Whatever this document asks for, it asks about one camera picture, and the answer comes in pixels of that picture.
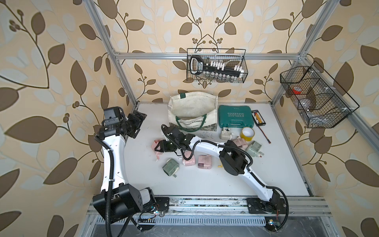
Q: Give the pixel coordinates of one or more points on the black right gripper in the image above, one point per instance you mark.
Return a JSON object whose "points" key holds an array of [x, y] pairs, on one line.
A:
{"points": [[163, 146]]}

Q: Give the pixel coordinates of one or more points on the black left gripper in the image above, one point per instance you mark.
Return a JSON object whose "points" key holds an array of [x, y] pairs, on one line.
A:
{"points": [[136, 122]]}

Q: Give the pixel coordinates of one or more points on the pink pencil sharpener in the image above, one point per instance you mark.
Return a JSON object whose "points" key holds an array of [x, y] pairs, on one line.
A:
{"points": [[241, 143], [205, 162], [191, 161]]}

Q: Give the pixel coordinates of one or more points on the green pencil sharpener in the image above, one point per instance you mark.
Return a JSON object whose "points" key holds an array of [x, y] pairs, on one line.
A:
{"points": [[254, 149], [171, 168]]}

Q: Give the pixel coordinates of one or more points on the cream floral tote bag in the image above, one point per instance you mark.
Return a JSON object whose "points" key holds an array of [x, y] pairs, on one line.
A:
{"points": [[193, 111]]}

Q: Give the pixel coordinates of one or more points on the cream pencil sharpener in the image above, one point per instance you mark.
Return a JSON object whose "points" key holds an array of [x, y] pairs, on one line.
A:
{"points": [[227, 134]]}

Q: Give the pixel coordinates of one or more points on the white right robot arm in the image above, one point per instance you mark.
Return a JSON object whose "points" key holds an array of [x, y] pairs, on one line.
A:
{"points": [[236, 162]]}

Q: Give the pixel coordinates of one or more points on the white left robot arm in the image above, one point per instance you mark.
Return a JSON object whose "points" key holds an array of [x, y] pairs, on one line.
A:
{"points": [[118, 199]]}

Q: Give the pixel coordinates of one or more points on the green plastic tool case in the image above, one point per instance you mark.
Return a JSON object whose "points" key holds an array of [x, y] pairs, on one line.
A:
{"points": [[235, 116]]}

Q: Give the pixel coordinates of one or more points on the yellow tape roll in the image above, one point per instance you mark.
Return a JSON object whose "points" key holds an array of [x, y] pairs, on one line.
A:
{"points": [[247, 134]]}

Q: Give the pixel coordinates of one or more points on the black socket wrench set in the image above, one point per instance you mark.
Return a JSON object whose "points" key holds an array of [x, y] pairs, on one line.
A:
{"points": [[199, 65]]}

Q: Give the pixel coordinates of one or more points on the black parallel charging board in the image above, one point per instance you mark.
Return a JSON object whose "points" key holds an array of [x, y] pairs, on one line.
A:
{"points": [[259, 121]]}

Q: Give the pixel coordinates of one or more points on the red tape roll in basket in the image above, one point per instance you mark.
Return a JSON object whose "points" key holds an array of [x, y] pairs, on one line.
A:
{"points": [[297, 90]]}

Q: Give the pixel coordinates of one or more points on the black wire basket back wall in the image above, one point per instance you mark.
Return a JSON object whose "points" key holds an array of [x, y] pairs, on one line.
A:
{"points": [[218, 53]]}

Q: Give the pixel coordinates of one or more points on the black wire basket wall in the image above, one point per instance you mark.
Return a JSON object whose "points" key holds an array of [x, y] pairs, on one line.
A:
{"points": [[324, 102], [218, 53]]}

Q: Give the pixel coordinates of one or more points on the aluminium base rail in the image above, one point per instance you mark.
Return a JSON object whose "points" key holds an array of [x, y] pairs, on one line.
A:
{"points": [[239, 205]]}

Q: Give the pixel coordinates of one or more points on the black wire basket right wall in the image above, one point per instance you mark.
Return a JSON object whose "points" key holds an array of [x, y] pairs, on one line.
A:
{"points": [[324, 102]]}

